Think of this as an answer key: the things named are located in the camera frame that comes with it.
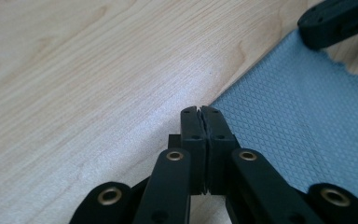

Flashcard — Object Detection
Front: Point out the grey cloth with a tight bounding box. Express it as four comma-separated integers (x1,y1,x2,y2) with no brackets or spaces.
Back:
209,29,358,213

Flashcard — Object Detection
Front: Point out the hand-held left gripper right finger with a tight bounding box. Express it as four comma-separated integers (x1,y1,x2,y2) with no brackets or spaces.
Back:
200,105,241,197

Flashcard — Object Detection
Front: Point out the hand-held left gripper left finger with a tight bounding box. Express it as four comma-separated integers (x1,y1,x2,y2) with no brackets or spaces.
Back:
168,105,208,196

